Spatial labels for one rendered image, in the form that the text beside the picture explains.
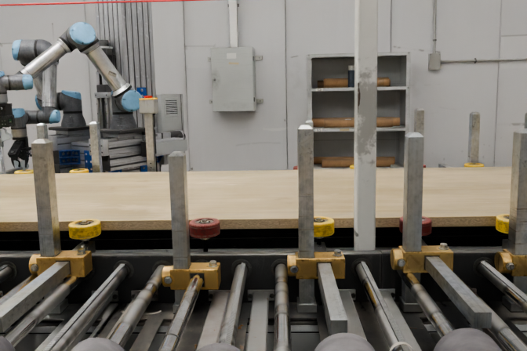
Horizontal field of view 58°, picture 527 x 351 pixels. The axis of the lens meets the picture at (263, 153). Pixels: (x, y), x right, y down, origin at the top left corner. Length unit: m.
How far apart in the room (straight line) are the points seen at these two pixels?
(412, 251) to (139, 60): 2.36
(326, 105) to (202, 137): 1.28
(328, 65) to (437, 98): 1.08
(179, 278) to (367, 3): 0.80
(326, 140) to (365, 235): 3.50
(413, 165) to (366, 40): 0.33
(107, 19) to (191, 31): 1.78
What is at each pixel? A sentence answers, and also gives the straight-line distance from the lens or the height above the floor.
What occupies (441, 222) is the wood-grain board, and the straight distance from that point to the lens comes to 1.37.
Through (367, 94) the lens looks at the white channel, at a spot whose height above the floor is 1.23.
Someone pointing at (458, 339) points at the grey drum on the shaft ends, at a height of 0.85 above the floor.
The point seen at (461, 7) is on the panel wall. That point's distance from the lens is 4.98.
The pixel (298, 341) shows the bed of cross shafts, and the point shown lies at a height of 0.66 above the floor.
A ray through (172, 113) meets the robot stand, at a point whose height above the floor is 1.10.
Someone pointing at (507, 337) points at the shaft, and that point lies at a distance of 0.98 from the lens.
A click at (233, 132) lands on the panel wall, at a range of 4.78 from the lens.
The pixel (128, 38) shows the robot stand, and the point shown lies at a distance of 3.12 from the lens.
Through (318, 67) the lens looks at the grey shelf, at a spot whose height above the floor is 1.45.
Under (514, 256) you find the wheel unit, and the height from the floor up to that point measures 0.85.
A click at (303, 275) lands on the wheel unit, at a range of 1.16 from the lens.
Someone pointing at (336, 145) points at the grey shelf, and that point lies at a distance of 4.74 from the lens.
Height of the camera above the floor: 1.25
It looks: 8 degrees down
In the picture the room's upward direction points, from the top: 1 degrees counter-clockwise
